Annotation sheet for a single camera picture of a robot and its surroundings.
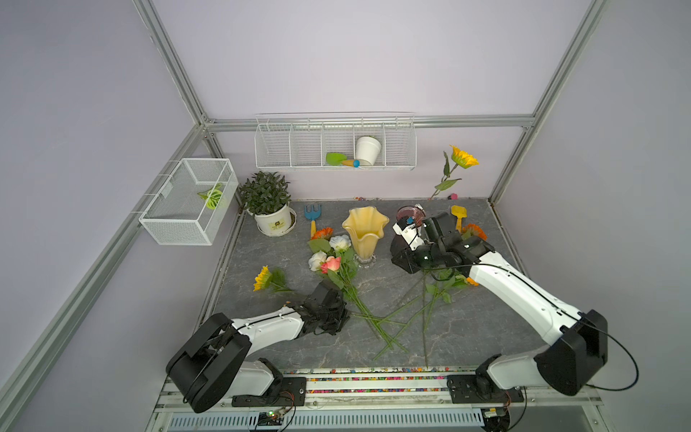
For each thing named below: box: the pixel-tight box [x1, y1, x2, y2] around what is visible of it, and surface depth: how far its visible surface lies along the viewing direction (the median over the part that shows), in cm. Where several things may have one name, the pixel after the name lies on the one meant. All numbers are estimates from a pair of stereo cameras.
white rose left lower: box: [307, 250, 328, 272], surface depth 98 cm
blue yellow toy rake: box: [304, 204, 323, 238], surface depth 118 cm
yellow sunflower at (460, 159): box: [428, 144, 480, 200], surface depth 78 cm
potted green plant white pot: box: [237, 171, 297, 237], surface depth 101 cm
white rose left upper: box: [329, 234, 352, 253], surface depth 101 cm
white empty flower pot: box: [355, 135, 382, 167], surface depth 95 cm
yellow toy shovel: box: [450, 205, 468, 234], surface depth 117 cm
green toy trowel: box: [325, 152, 361, 169], surface depth 101 cm
